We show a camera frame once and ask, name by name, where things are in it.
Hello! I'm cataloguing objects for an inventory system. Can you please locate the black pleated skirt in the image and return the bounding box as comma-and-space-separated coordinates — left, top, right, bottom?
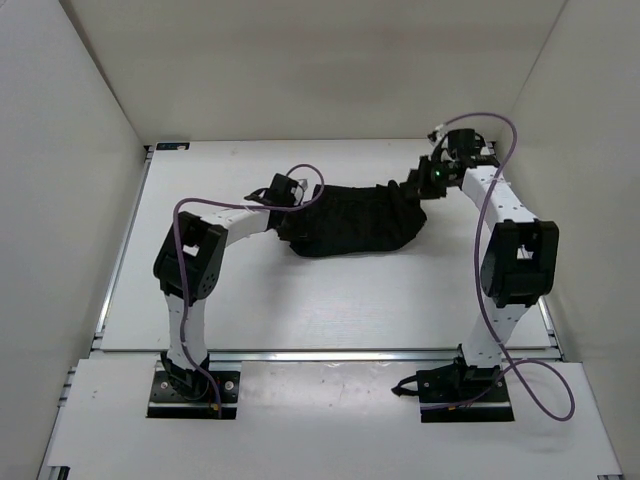
282, 180, 427, 258

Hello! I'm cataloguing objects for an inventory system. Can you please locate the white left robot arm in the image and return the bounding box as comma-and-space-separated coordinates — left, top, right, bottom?
153, 198, 310, 411

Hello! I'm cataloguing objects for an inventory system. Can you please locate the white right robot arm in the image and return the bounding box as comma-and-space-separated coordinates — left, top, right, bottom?
407, 154, 559, 409

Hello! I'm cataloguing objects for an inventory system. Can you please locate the left corner label sticker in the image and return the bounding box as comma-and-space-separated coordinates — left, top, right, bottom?
155, 142, 190, 151

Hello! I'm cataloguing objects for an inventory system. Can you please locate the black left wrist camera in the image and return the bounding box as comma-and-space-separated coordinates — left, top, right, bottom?
244, 173, 307, 208

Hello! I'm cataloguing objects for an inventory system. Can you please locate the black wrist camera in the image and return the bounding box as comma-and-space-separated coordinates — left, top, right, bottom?
244, 173, 307, 208
427, 128, 499, 168

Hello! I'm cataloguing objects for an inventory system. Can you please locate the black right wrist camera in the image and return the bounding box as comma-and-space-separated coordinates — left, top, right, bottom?
427, 128, 499, 168

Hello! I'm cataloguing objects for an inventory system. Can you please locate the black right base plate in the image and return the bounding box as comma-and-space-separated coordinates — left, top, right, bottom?
416, 365, 515, 424

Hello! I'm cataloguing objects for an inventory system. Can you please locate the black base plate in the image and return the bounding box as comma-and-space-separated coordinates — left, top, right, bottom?
416, 365, 515, 424
146, 370, 241, 420

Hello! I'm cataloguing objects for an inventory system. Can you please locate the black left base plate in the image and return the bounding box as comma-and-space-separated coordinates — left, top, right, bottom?
146, 370, 241, 420

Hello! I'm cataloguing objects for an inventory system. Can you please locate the aluminium table edge rail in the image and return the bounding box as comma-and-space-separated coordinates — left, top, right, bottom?
90, 347, 561, 363

